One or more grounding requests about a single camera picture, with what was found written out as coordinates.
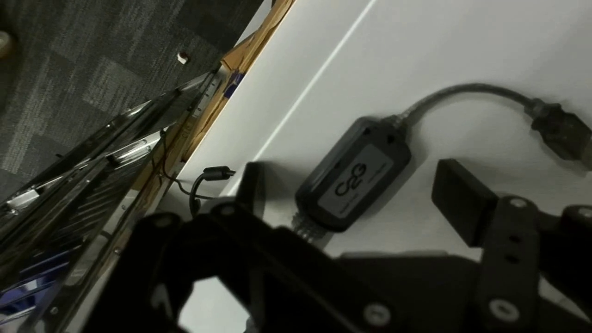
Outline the thin black cable with plug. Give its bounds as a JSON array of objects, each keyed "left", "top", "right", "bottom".
[{"left": 160, "top": 164, "right": 236, "bottom": 218}]

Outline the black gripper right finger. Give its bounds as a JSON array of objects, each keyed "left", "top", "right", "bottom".
[{"left": 431, "top": 157, "right": 543, "bottom": 333}]

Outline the black USB adapter cable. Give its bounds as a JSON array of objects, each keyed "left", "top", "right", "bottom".
[{"left": 288, "top": 81, "right": 592, "bottom": 242}]

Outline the white wooden-edged table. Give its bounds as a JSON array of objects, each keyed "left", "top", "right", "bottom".
[{"left": 62, "top": 0, "right": 592, "bottom": 333}]

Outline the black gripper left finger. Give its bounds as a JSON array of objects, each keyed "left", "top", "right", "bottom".
[{"left": 209, "top": 160, "right": 395, "bottom": 333}]

